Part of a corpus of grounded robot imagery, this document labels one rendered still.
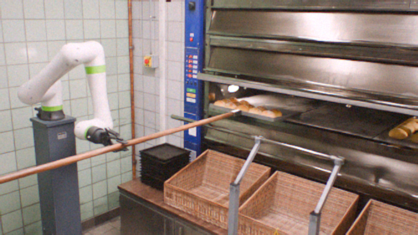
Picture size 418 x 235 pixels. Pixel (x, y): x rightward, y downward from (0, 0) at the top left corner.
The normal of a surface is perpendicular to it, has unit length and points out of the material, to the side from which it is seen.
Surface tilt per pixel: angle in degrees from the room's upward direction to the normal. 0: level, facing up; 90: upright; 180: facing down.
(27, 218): 90
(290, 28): 70
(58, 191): 90
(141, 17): 90
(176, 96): 90
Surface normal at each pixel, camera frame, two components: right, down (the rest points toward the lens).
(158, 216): -0.66, 0.19
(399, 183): -0.62, -0.16
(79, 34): 0.75, 0.18
